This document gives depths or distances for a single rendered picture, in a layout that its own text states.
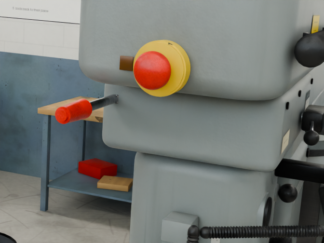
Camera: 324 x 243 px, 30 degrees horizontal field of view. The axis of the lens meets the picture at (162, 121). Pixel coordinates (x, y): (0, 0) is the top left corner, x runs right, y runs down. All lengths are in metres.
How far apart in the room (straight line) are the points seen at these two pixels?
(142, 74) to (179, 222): 0.25
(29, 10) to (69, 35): 0.47
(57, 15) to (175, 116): 5.04
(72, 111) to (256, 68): 0.21
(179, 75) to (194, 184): 0.22
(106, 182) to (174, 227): 4.29
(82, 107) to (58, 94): 5.14
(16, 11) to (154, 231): 5.24
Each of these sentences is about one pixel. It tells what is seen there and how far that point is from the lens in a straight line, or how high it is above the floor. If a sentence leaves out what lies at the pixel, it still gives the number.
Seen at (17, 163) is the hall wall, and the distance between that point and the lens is 6.22.
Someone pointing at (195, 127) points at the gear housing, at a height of 1.68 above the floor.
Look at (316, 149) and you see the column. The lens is 1.32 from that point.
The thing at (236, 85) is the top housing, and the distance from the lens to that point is 0.65.
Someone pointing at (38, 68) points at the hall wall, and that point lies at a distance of 5.91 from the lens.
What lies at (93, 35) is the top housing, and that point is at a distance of 0.70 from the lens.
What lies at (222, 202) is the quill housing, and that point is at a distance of 0.82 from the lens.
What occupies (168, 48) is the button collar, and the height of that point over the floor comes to 1.78.
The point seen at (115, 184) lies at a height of 0.28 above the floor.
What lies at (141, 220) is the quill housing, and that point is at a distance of 0.87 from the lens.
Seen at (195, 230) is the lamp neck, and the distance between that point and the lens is 0.68.
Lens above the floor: 1.84
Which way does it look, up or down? 12 degrees down
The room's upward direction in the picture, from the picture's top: 4 degrees clockwise
